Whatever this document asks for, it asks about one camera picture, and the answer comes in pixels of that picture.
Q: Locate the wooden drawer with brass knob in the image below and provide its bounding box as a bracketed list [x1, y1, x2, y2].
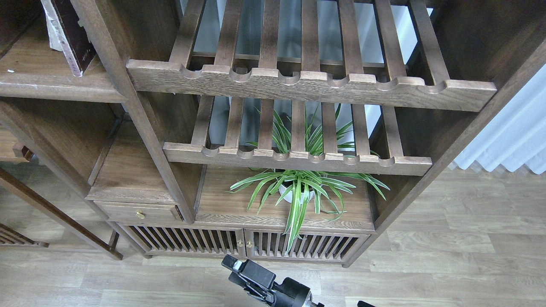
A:
[95, 201, 182, 222]

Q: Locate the slatted cabinet door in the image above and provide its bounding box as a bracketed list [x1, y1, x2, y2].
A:
[244, 229, 369, 264]
[122, 225, 246, 257]

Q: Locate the white pleated curtain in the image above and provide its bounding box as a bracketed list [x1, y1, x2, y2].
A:
[450, 67, 546, 174]

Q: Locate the yellow green cover book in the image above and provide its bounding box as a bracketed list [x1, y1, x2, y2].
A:
[41, 0, 63, 51]

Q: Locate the dark wooden bookshelf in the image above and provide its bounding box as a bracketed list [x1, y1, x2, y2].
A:
[1, 0, 545, 267]

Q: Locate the white plant pot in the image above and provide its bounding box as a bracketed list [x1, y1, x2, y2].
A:
[278, 181, 315, 204]

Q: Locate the maroon hardcover book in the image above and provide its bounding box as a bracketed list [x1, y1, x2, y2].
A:
[52, 0, 97, 77]

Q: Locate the green spider plant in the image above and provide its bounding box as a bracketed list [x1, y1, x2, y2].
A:
[226, 111, 390, 249]

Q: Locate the right slatted cabinet door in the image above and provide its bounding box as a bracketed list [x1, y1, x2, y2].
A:
[244, 229, 369, 264]

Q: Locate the left slatted cabinet door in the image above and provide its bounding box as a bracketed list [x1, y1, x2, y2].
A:
[122, 225, 246, 257]

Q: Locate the dark wooden side furniture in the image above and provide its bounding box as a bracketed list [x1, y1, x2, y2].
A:
[1, 127, 123, 260]

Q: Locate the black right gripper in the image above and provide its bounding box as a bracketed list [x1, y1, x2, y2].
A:
[221, 255, 312, 307]

